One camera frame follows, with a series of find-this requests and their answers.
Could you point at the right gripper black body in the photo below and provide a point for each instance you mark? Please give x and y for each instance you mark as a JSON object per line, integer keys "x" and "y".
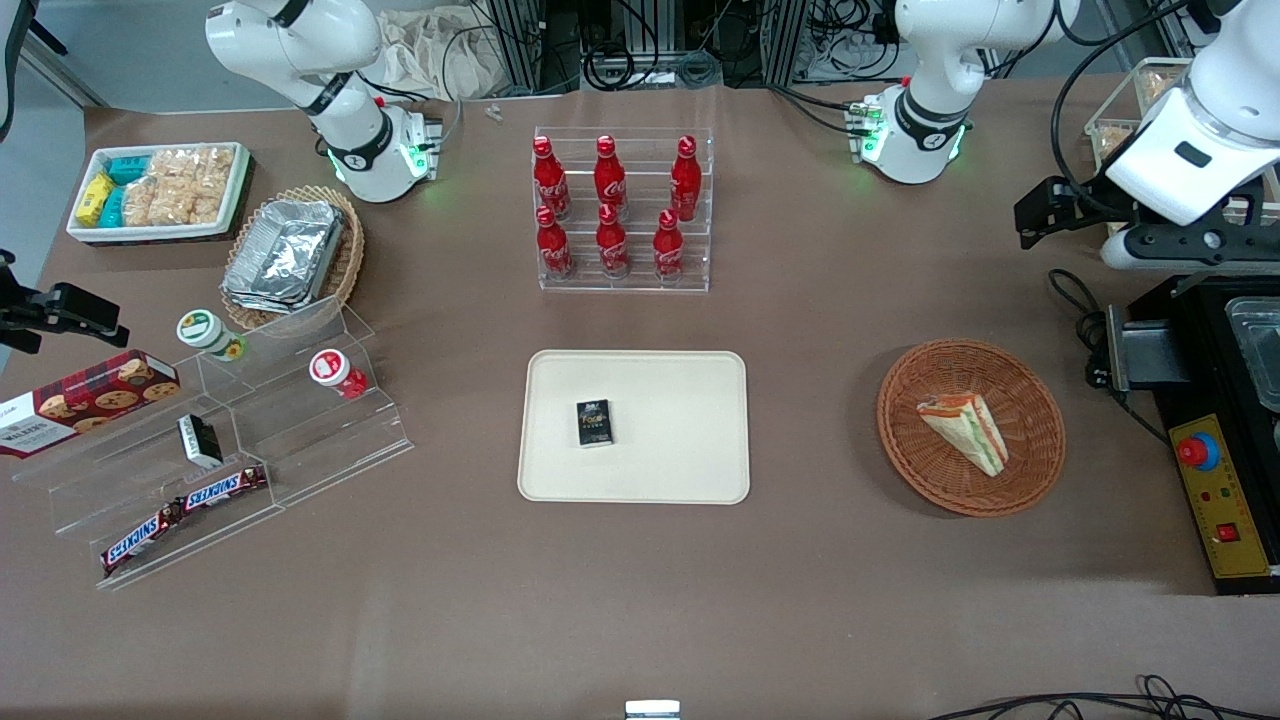
{"x": 20, "y": 312}

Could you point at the triangle sandwich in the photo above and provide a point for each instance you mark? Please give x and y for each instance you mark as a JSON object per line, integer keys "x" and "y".
{"x": 965, "y": 430}

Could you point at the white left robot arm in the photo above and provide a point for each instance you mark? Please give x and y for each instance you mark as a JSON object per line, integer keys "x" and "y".
{"x": 930, "y": 110}

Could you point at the oval light wicker basket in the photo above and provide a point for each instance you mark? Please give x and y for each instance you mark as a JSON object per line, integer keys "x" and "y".
{"x": 350, "y": 260}

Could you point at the round brown wicker basket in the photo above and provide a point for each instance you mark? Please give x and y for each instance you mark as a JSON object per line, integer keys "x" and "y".
{"x": 960, "y": 490}

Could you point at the cream plastic tray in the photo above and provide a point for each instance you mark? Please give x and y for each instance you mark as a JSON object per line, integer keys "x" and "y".
{"x": 670, "y": 430}

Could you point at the red tartan cookie box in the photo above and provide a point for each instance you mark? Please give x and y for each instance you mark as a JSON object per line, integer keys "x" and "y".
{"x": 90, "y": 400}

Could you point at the white rectangular snack bin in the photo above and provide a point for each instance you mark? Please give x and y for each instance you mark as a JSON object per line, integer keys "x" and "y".
{"x": 150, "y": 233}

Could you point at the teal snack packet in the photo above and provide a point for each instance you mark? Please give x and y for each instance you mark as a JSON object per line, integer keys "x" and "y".
{"x": 128, "y": 168}
{"x": 113, "y": 207}

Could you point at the yellow snack packet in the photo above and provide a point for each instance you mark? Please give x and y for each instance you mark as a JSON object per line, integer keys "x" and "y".
{"x": 94, "y": 200}

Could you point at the green lid yogurt cup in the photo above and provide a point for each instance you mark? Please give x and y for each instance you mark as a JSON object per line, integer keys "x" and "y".
{"x": 203, "y": 330}

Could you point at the clear rice cracker bag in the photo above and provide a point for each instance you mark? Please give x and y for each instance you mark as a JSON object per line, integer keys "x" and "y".
{"x": 195, "y": 165}
{"x": 210, "y": 205}
{"x": 150, "y": 205}

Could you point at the grey metal block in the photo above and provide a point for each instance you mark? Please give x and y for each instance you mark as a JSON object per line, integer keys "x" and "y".
{"x": 1150, "y": 355}

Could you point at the small black white box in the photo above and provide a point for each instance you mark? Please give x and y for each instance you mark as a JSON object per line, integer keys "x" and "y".
{"x": 200, "y": 440}

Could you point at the clear plastic container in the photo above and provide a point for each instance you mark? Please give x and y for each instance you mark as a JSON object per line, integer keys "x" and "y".
{"x": 1258, "y": 350}

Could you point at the black sealing machine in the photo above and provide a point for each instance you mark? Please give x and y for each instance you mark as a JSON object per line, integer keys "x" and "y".
{"x": 1200, "y": 400}

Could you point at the stacked aluminium foil containers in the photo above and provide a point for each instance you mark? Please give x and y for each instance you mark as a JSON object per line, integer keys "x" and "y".
{"x": 285, "y": 255}

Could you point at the brown snickers bar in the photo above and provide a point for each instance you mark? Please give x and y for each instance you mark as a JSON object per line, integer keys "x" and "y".
{"x": 225, "y": 488}
{"x": 140, "y": 540}

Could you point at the red emergency stop button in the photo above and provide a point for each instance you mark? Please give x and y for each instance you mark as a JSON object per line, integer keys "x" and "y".
{"x": 1197, "y": 452}

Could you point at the red lid yogurt cup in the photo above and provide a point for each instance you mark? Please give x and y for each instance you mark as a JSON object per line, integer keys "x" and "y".
{"x": 330, "y": 368}

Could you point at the clear acrylic stepped stand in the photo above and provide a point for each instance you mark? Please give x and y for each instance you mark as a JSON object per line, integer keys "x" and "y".
{"x": 300, "y": 450}

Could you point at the yellow control panel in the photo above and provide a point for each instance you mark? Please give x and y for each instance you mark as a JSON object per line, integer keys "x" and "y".
{"x": 1225, "y": 520}

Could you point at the red cola bottle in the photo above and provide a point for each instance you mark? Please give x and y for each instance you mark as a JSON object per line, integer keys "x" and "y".
{"x": 686, "y": 182}
{"x": 612, "y": 245}
{"x": 547, "y": 182}
{"x": 609, "y": 180}
{"x": 668, "y": 250}
{"x": 553, "y": 248}

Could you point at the clear acrylic bottle rack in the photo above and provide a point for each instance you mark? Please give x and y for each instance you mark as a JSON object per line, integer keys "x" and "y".
{"x": 640, "y": 200}

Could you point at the crumpled white cloth bag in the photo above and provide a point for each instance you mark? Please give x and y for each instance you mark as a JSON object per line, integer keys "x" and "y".
{"x": 430, "y": 55}

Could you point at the small black card box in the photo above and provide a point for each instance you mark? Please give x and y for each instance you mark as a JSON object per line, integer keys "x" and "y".
{"x": 594, "y": 424}

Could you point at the small silver white device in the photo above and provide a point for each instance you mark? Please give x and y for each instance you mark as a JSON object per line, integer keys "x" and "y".
{"x": 652, "y": 710}

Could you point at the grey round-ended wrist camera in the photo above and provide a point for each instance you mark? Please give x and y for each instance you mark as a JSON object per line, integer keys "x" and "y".
{"x": 1190, "y": 247}

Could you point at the aluminium profile frame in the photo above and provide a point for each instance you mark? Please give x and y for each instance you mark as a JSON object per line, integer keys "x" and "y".
{"x": 530, "y": 40}
{"x": 785, "y": 35}

